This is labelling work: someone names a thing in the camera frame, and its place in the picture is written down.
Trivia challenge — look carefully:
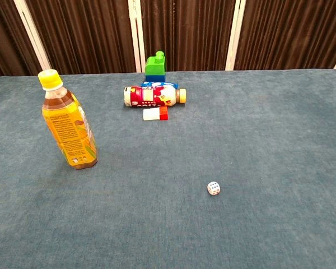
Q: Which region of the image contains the white die with coloured pips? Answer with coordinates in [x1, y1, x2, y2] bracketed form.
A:
[207, 181, 221, 196]

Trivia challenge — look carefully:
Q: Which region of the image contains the white rectangular block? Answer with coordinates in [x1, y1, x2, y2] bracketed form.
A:
[142, 108, 161, 122]

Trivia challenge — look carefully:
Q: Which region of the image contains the red-label coffee bottle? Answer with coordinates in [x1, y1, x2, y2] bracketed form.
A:
[123, 85, 187, 108]

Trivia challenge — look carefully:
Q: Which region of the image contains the teal velvet tablecloth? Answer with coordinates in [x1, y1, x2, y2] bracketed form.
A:
[0, 68, 336, 269]

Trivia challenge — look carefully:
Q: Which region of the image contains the blue and white snack packet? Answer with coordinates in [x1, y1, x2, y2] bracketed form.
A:
[140, 80, 180, 88]

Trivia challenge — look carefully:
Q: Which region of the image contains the blue toy building block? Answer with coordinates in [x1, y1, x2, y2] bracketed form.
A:
[145, 74, 166, 84]

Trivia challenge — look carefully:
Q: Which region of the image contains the green toy building block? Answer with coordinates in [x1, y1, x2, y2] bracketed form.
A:
[144, 50, 166, 77]

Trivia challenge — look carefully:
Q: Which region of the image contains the yellow-capped tea bottle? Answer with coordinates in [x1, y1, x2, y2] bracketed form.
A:
[38, 68, 99, 170]

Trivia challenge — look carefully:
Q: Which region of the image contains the brown pleated curtain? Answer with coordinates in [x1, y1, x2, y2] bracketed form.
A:
[0, 0, 336, 81]

